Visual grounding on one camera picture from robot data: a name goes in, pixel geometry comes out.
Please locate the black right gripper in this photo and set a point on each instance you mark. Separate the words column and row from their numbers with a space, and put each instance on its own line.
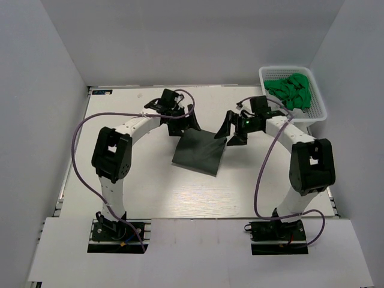
column 225, row 129

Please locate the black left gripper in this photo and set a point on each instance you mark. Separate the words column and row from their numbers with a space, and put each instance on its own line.
column 189, row 122

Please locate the dark grey t-shirt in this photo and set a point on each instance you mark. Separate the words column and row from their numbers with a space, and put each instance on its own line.
column 199, row 151

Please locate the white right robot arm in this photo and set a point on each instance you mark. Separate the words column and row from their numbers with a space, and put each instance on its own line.
column 311, row 168

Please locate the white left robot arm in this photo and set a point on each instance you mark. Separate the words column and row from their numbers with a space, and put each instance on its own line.
column 113, row 150

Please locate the light grey t-shirt in basket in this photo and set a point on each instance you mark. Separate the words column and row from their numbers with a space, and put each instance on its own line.
column 299, row 114

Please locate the green t-shirt in basket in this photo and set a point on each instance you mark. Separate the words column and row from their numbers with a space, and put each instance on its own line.
column 293, row 91

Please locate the white plastic mesh basket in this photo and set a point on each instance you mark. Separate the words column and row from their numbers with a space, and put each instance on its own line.
column 316, row 112

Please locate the blue label sticker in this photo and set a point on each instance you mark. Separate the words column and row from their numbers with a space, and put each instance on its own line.
column 102, row 92

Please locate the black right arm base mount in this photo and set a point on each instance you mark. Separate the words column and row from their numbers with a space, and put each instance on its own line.
column 274, row 238

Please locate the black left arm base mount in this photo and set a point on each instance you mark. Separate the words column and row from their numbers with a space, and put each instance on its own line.
column 102, row 241

